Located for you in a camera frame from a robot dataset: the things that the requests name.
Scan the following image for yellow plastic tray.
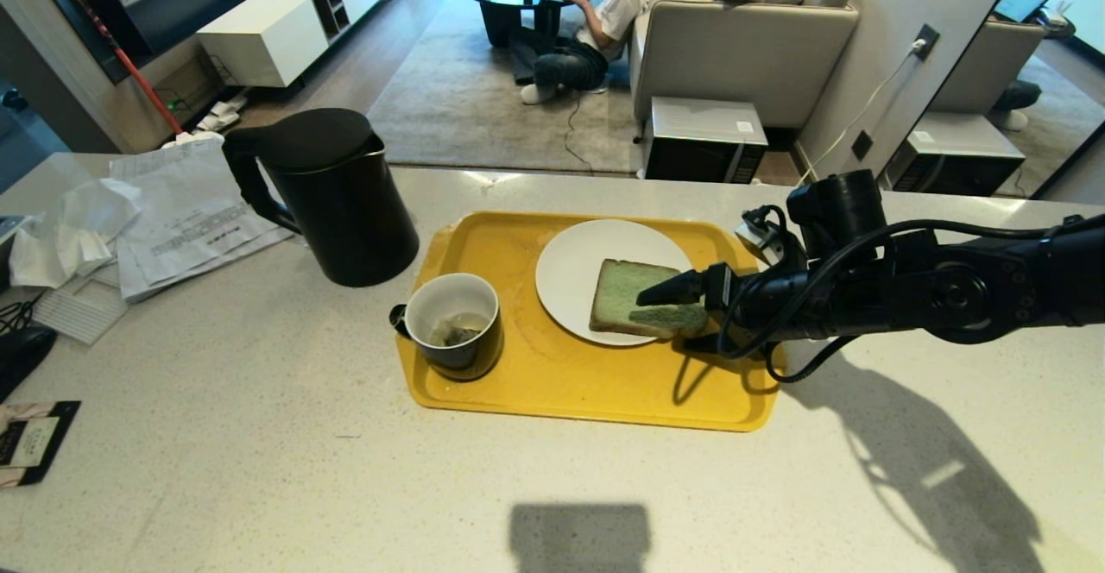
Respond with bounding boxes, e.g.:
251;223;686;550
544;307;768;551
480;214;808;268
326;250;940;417
395;211;783;433

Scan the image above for crumpled white tissue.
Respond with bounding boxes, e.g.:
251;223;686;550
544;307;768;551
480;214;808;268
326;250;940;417
9;178;144;289

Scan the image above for beige sofa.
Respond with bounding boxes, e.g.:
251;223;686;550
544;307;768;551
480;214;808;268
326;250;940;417
628;0;861;130

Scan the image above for white charging cable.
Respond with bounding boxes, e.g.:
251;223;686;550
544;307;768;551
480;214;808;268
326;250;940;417
794;41;921;186

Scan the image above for thin black floor cable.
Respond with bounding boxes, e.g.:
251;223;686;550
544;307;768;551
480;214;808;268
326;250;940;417
562;88;598;170

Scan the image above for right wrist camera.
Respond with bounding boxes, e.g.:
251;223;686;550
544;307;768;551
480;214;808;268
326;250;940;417
734;205;808;268

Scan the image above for white ribbed plastic panel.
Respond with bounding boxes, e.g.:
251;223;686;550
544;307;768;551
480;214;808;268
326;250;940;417
33;280;129;347

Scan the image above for black mug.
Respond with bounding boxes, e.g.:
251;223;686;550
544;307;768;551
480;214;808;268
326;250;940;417
388;273;504;382

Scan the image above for grey rug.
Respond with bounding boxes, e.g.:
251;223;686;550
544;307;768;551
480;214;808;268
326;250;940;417
367;0;645;174

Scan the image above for black television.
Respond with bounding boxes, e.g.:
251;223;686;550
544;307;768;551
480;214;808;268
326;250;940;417
21;0;325;84

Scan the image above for black kettle lid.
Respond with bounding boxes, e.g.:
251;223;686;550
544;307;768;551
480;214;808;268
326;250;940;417
249;108;382;173

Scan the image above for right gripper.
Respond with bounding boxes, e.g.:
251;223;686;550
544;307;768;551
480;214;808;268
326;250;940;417
637;261;817;357

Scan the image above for white printed paper sheets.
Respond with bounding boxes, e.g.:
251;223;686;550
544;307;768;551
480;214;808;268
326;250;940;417
110;137;296;303

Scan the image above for white low cabinet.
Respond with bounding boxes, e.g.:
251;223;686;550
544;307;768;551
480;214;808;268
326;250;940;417
196;0;403;89

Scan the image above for black computer mouse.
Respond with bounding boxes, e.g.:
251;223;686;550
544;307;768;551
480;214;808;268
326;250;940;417
0;324;58;402

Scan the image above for white power strip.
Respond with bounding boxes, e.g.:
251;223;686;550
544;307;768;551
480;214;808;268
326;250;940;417
193;97;249;135

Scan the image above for white round plate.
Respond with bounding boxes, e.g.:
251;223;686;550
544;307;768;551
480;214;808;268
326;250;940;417
535;218;696;348

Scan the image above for wall mirror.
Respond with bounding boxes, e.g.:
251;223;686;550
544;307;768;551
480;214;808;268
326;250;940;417
879;0;1105;203

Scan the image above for tea bag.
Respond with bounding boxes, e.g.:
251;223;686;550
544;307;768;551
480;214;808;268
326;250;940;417
429;312;489;348

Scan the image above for black round coffee table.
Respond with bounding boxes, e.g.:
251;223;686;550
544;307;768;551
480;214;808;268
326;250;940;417
459;0;605;49

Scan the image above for black electric kettle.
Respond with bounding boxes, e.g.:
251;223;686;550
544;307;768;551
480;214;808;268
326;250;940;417
222;108;420;288

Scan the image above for dark printed booklet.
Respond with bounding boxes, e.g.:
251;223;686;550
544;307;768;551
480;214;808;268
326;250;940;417
0;400;82;489

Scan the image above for person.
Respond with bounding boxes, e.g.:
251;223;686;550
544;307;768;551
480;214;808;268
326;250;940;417
509;0;650;106

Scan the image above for green toast slice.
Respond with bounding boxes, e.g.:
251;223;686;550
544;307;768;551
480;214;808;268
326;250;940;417
589;259;710;339

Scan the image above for red pole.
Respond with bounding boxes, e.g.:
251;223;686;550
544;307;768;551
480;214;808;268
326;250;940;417
41;0;186;137

